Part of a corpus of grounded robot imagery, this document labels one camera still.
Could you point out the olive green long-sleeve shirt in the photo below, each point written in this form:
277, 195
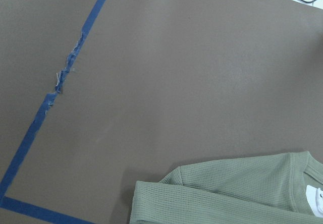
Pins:
261, 189

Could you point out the white paper hang tag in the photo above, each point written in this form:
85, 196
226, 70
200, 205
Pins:
314, 199

